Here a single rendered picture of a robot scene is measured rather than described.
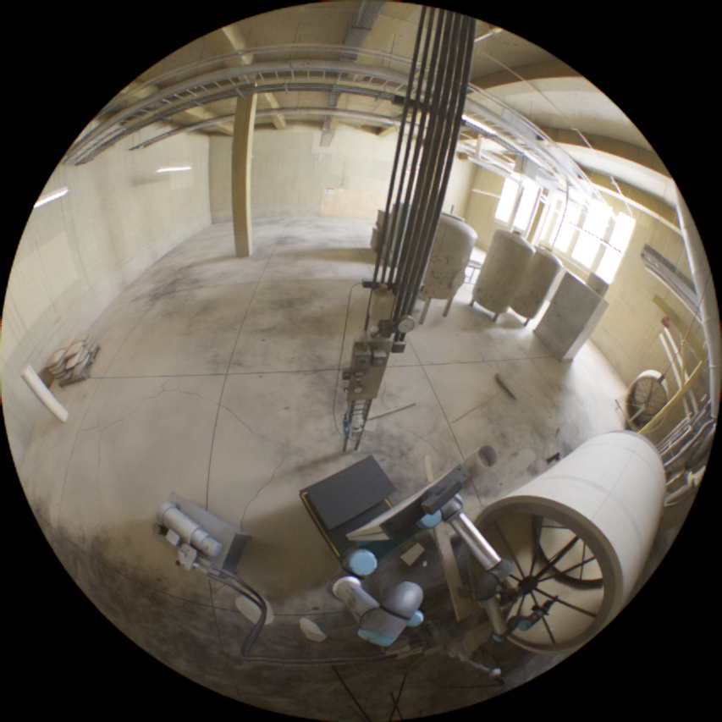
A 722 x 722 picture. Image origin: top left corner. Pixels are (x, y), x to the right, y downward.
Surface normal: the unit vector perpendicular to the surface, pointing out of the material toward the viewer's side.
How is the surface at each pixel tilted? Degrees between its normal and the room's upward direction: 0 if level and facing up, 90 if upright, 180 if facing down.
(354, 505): 0
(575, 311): 90
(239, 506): 0
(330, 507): 0
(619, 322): 90
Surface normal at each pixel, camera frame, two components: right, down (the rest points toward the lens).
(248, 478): 0.13, -0.71
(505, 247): -0.83, 0.31
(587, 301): -0.97, 0.04
